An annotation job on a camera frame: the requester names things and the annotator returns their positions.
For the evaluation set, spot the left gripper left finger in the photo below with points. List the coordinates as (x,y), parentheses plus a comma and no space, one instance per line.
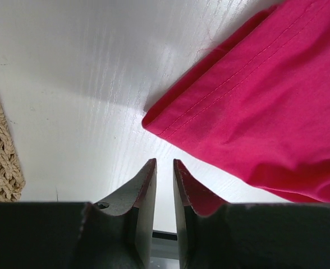
(117,230)

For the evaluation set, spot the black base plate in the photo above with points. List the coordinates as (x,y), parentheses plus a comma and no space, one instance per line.
(164,251)

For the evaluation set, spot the pink t shirt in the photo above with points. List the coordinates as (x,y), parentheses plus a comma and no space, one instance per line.
(258,105)

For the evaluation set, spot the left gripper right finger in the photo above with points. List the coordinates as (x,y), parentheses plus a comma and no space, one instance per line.
(202,233)

